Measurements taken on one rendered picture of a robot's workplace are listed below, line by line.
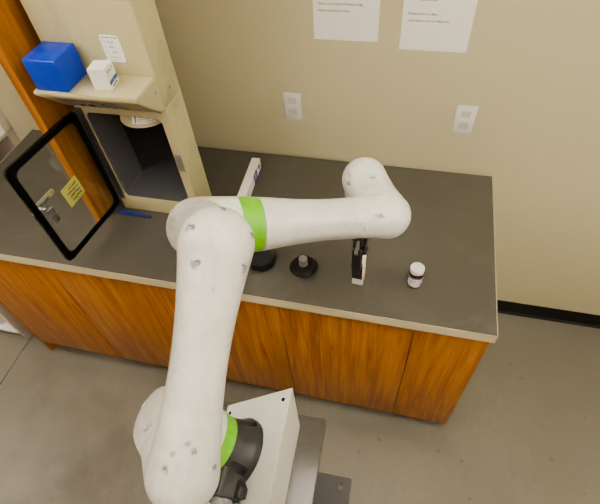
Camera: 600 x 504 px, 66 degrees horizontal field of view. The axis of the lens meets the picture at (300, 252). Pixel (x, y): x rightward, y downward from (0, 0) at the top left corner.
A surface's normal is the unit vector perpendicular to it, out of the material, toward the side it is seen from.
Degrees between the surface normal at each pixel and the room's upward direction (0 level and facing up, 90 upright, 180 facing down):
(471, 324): 0
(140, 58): 90
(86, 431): 0
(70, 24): 90
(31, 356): 0
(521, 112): 90
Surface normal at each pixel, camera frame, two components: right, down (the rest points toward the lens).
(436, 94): -0.23, 0.77
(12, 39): 0.97, 0.14
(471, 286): -0.06, -0.63
